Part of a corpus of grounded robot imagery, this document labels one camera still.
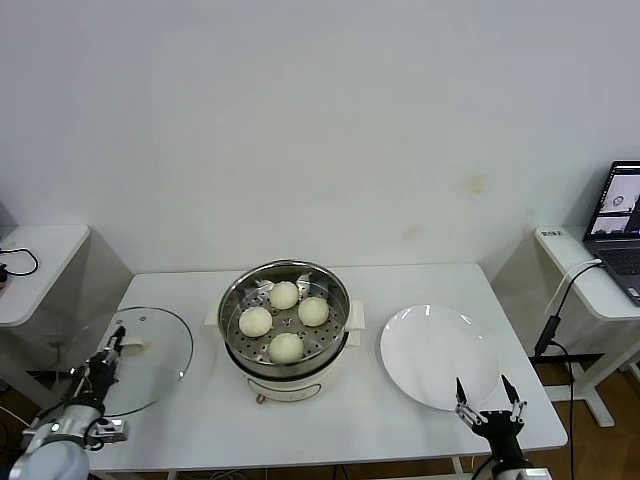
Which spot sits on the small printed label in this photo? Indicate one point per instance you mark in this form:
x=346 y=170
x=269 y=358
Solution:
x=552 y=233

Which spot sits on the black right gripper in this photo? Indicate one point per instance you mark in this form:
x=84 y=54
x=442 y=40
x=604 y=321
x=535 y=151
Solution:
x=502 y=440

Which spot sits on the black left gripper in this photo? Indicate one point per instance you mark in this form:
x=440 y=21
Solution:
x=100 y=375

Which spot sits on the white side table with label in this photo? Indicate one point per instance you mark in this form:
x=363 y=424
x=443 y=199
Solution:
x=590 y=295

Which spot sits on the person's hand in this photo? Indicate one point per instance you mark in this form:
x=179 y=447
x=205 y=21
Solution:
x=2 y=285

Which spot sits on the grey laptop with dark screen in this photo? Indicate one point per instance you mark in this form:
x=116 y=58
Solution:
x=620 y=260

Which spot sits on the stainless steel steamer basket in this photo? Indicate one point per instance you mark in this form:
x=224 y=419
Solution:
x=330 y=330

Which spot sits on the white round plate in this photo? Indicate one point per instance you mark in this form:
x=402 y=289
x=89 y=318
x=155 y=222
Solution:
x=425 y=360

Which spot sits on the cream electric cooker base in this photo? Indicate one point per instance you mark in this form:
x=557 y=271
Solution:
x=295 y=387

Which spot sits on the white steamed baozi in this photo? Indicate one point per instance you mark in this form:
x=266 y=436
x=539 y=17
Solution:
x=255 y=321
x=286 y=348
x=284 y=295
x=313 y=311

